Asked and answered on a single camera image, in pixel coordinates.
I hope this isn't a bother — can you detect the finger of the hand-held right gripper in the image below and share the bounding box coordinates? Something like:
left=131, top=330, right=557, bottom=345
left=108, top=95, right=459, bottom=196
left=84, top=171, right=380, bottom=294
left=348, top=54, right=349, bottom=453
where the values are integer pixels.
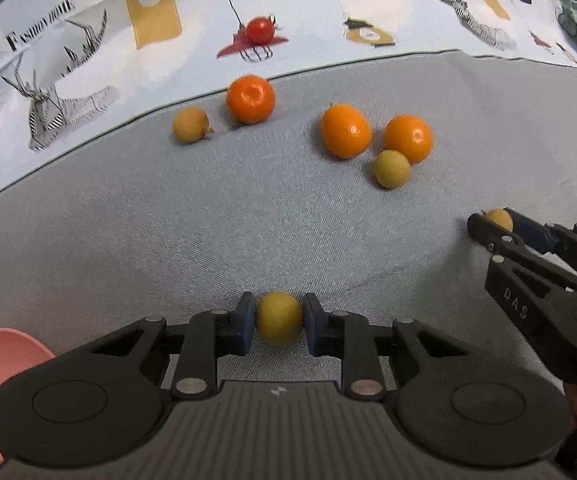
left=467, top=212, right=577, bottom=361
left=505, top=206, right=577, bottom=281

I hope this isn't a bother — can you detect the yellow-green longan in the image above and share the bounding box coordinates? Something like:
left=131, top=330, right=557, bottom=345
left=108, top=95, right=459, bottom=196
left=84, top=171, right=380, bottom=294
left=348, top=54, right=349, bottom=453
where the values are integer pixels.
left=172, top=106, right=216, bottom=144
left=485, top=208, right=514, bottom=233
left=256, top=291, right=304, bottom=348
left=373, top=149, right=412, bottom=190

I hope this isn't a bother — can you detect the red cherry tomato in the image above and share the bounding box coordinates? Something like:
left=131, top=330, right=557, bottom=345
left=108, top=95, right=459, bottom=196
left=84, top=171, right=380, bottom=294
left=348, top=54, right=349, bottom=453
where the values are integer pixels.
left=245, top=15, right=282, bottom=45

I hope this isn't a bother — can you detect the orange mandarin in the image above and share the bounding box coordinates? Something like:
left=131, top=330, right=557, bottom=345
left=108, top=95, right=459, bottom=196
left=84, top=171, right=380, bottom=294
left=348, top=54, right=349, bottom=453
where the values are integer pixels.
left=384, top=114, right=434, bottom=164
left=226, top=74, right=276, bottom=125
left=320, top=103, right=372, bottom=158

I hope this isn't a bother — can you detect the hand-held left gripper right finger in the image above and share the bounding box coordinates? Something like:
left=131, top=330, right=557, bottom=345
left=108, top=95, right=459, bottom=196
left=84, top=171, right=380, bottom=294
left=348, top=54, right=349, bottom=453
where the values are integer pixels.
left=303, top=292, right=474, bottom=396

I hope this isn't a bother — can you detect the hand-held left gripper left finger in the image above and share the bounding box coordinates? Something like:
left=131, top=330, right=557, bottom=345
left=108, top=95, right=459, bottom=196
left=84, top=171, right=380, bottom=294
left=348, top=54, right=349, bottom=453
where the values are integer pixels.
left=83, top=292, right=258, bottom=396

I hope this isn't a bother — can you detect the grey printed cover cloth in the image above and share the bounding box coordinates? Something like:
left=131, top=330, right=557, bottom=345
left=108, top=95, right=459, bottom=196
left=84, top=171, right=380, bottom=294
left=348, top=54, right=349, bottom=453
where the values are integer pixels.
left=0, top=0, right=577, bottom=401

